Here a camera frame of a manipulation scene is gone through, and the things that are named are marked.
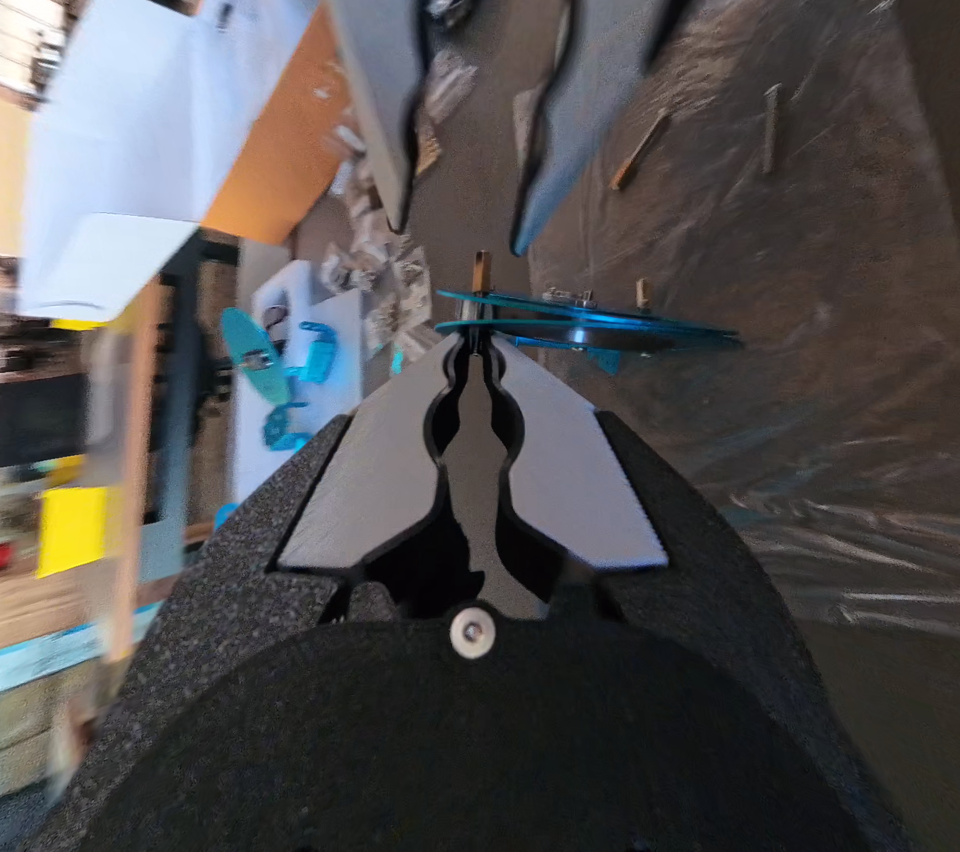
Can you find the teal round plate with servo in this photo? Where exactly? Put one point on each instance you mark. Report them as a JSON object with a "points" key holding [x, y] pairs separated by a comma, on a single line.
{"points": [[255, 353]]}

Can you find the orange and white cardboard box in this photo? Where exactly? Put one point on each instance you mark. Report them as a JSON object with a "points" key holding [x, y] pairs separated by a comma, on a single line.
{"points": [[150, 117]]}

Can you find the teal folded metal bracket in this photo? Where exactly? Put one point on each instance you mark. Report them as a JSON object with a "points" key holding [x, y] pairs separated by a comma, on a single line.
{"points": [[283, 426]]}

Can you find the large clear plastic bag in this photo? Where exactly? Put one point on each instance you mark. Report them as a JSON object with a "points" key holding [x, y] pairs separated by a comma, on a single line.
{"points": [[787, 267]]}

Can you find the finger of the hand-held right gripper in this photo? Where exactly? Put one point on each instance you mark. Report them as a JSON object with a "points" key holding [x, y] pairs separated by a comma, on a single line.
{"points": [[375, 5], [615, 5]]}

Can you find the blue metal turntable assembly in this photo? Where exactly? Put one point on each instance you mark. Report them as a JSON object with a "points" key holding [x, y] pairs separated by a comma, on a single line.
{"points": [[600, 331]]}

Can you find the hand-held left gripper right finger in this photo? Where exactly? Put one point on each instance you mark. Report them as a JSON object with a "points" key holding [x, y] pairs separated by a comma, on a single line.
{"points": [[585, 492]]}

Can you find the pile of small hardware bags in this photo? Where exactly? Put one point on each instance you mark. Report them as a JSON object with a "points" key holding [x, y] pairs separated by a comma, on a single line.
{"points": [[382, 267]]}

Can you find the white foam sheet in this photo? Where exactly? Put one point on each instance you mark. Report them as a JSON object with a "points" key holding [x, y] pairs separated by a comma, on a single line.
{"points": [[300, 462]]}

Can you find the wood-edged grey desk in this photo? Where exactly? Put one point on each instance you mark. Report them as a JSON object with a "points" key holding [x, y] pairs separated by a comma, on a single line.
{"points": [[135, 455]]}

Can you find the yellow plastic bin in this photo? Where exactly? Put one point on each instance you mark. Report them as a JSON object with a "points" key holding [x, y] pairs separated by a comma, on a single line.
{"points": [[73, 533]]}

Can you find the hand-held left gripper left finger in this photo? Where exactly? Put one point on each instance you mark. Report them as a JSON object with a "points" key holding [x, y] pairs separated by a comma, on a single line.
{"points": [[360, 492]]}

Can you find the blue perforated metal bracket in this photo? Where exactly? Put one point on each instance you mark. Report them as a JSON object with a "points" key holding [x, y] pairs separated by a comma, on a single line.
{"points": [[315, 353]]}

